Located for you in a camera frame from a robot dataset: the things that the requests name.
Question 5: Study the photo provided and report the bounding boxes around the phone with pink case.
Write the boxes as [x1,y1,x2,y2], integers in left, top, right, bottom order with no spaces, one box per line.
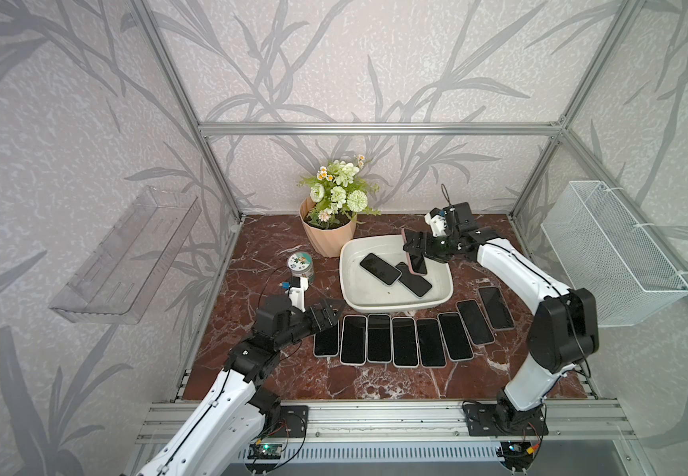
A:
[340,315,367,366]

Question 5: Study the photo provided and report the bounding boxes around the white and green artificial flowers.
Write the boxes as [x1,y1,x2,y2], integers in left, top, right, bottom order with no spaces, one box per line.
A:
[300,155,381,230]

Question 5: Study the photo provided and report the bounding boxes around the round tin with cartoon lid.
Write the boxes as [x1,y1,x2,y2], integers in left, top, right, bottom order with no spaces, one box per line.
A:
[288,251,315,283]

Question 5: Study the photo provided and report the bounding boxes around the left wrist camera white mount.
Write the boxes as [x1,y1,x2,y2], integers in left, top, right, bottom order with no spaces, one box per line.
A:
[282,276,308,313]

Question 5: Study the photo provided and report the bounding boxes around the phone with light blue case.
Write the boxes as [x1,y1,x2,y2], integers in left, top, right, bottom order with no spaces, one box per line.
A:
[366,315,392,363]

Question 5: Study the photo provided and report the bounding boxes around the beige flower pot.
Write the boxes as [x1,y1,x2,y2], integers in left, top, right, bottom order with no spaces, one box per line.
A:
[300,198,357,258]

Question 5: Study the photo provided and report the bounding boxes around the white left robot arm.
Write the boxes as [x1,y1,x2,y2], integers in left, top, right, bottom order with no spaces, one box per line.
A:
[138,295,346,475]

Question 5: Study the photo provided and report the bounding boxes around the right circuit board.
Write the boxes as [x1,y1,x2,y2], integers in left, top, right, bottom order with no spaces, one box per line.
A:
[497,441,540,461]

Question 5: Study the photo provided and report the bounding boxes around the phone with cream case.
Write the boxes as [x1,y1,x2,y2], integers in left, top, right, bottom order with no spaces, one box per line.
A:
[392,317,419,368]

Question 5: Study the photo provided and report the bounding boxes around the circuit board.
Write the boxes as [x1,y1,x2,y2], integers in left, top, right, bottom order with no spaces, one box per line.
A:
[497,441,540,461]
[246,442,286,462]

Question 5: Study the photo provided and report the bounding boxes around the small phone pink case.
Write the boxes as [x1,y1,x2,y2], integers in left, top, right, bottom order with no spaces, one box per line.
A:
[478,287,515,330]

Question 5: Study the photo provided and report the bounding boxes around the dark phone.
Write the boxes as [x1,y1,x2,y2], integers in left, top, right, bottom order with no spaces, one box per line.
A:
[359,253,402,286]

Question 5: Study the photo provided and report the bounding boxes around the left circuit board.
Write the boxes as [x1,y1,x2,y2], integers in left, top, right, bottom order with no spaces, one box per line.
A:
[246,442,286,462]

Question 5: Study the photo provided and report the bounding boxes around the clear acrylic wall shelf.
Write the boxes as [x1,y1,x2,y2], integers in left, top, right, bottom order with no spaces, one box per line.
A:
[48,186,202,325]

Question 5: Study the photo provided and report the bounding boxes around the phone light blue bottom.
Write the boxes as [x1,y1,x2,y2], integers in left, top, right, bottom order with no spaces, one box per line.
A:
[396,262,432,298]

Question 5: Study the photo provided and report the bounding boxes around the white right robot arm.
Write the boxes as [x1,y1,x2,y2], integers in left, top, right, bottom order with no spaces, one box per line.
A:
[402,228,599,436]

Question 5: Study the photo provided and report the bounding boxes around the white wire mesh basket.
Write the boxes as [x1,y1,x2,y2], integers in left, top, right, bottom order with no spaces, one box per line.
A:
[542,180,688,328]

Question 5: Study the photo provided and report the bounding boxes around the white plastic storage box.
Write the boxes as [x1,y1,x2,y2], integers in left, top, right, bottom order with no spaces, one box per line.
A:
[339,234,454,315]

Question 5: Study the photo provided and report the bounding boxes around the large phone grey case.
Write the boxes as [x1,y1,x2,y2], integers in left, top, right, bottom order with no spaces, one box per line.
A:
[437,313,474,362]

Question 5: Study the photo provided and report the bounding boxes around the large phone pink case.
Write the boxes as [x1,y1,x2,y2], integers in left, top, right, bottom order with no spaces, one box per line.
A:
[402,229,427,276]

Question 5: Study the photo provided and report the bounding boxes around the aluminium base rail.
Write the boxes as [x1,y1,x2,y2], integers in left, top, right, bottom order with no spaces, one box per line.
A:
[140,399,637,465]

